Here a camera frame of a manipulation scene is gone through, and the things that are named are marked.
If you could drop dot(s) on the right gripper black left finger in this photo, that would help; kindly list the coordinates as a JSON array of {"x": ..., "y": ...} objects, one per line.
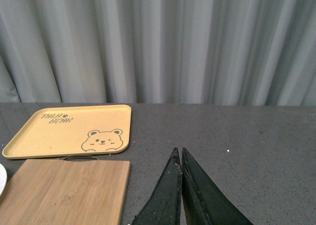
[{"x": 164, "y": 204}]

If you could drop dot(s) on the grey curtain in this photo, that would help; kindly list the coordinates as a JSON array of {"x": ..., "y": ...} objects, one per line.
[{"x": 223, "y": 52}]

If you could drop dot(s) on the white round plate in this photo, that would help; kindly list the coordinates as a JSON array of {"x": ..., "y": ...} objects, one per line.
[{"x": 3, "y": 178}]

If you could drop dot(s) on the wooden cutting board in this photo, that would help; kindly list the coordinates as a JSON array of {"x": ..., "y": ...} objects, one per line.
[{"x": 58, "y": 192}]

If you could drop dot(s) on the yellow bear tray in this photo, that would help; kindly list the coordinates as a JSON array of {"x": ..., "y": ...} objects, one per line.
[{"x": 89, "y": 130}]

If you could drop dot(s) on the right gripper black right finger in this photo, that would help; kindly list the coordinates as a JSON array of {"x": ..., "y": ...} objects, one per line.
[{"x": 204, "y": 203}]

